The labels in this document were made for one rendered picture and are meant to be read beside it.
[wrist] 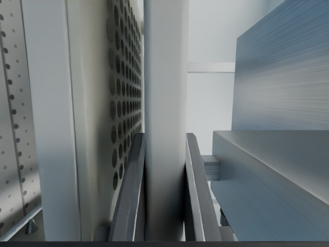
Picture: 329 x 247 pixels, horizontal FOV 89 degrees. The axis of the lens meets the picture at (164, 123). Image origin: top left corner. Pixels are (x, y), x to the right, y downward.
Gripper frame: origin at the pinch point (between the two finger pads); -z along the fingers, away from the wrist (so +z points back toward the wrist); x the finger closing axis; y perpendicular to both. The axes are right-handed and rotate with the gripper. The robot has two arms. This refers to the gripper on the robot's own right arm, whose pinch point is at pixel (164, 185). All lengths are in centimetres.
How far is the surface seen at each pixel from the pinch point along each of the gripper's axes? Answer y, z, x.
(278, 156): 4.1, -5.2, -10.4
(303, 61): 4.1, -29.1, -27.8
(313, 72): 4.9, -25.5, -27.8
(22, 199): 7.1, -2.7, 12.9
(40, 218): 8.9, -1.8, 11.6
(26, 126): 2.3, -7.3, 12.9
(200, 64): 31, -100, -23
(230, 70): 34, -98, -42
